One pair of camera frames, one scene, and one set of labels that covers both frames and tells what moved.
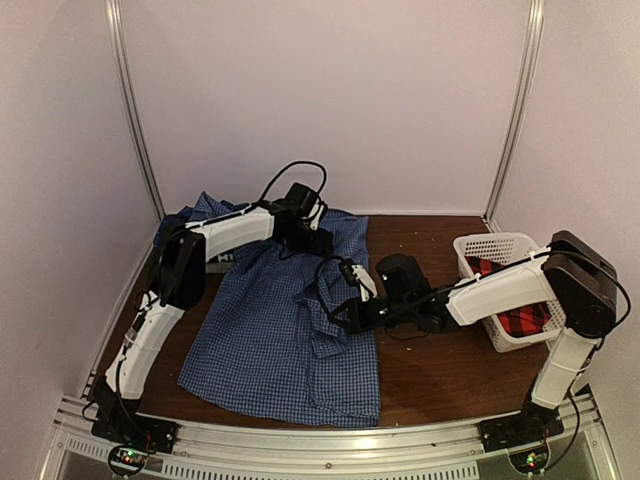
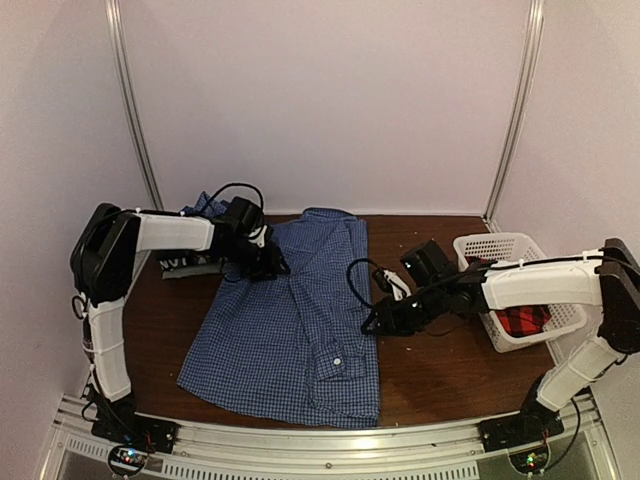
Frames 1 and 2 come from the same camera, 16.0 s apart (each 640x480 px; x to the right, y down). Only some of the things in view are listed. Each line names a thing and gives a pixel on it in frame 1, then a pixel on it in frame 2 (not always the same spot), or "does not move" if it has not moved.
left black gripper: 321,247 to 271,265
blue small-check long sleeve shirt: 266,345 does not move
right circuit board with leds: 529,462 does not move
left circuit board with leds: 126,459 does not move
